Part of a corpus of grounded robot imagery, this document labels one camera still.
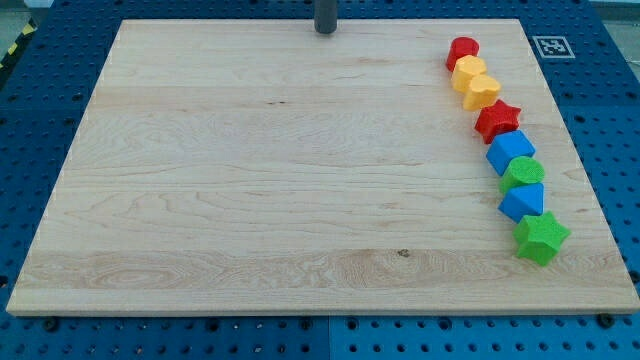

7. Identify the white fiducial marker tag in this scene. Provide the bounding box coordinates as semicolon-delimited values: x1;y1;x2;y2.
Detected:
532;35;575;59

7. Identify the wooden board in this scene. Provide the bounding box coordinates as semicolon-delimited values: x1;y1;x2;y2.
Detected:
7;19;639;317

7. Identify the green star block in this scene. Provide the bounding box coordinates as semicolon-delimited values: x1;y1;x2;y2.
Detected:
513;211;571;266

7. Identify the red star block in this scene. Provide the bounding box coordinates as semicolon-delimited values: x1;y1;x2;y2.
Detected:
474;100;521;144

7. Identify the blue cube block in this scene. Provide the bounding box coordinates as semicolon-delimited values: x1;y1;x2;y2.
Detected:
486;130;536;176

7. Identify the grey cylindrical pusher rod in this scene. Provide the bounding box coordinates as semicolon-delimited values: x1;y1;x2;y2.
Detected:
313;0;338;35

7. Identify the blue triangle block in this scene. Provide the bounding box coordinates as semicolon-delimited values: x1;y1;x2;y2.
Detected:
498;183;545;223

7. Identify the green circle block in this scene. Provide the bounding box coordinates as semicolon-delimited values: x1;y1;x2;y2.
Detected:
499;156;545;194

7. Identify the yellow hexagon block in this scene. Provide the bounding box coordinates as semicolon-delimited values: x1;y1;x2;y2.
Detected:
451;55;487;93

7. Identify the yellow heart block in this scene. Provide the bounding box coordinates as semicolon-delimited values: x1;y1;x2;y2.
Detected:
462;75;502;111

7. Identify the red cylinder block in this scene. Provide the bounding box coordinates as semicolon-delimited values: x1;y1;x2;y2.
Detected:
445;36;480;72

